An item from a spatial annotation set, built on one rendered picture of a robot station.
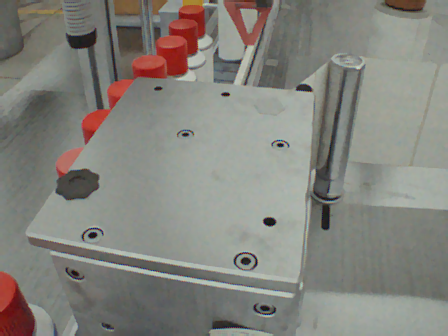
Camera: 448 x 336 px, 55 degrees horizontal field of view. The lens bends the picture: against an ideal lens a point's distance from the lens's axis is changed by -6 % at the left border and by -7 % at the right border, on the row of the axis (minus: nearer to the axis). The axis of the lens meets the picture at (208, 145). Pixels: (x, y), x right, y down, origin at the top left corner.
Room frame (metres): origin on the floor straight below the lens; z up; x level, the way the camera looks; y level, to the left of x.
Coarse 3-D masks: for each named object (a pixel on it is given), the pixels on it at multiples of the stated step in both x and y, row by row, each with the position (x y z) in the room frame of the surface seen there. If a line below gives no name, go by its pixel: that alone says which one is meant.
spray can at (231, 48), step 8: (224, 8) 0.82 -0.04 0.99; (224, 16) 0.82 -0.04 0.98; (224, 24) 0.82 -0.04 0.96; (232, 24) 0.82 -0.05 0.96; (224, 32) 0.82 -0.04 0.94; (232, 32) 0.81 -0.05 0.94; (224, 40) 0.82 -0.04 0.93; (232, 40) 0.82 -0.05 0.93; (240, 40) 0.82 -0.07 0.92; (224, 48) 0.82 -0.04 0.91; (232, 48) 0.82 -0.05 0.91; (240, 48) 0.82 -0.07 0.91; (224, 56) 0.82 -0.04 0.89; (232, 56) 0.81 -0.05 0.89; (240, 56) 0.82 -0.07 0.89
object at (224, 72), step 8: (264, 24) 1.02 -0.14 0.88; (216, 48) 0.89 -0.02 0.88; (256, 48) 0.88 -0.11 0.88; (216, 56) 0.85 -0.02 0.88; (216, 64) 0.81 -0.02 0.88; (224, 64) 0.81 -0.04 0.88; (232, 64) 0.81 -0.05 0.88; (240, 64) 0.81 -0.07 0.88; (216, 72) 0.77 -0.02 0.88; (224, 72) 0.77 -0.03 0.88; (232, 72) 0.77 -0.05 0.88; (248, 72) 0.77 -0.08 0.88; (216, 80) 0.74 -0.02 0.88; (224, 80) 0.74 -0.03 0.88; (232, 80) 0.74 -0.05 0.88
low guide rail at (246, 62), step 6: (252, 48) 0.80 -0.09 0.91; (246, 54) 0.78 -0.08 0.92; (252, 54) 0.80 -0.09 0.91; (246, 60) 0.75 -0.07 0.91; (240, 66) 0.73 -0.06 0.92; (246, 66) 0.73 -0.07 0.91; (240, 72) 0.70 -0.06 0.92; (246, 72) 0.72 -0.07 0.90; (240, 78) 0.68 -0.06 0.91; (234, 84) 0.66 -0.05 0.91; (240, 84) 0.66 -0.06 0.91
